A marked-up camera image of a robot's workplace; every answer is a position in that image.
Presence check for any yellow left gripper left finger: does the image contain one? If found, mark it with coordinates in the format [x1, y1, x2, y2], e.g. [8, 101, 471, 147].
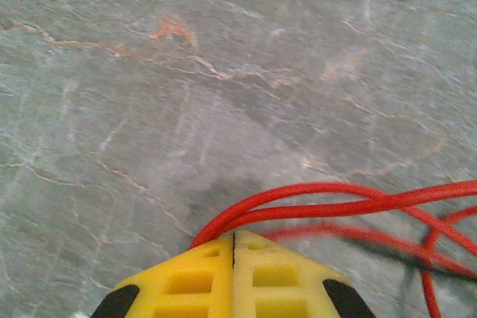
[89, 232, 236, 318]

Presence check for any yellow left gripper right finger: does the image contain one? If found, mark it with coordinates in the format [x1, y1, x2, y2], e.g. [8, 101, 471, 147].
[233, 229, 378, 318]

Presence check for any red cable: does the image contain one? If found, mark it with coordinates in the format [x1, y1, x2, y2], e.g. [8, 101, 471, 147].
[188, 179, 477, 259]
[260, 206, 477, 318]

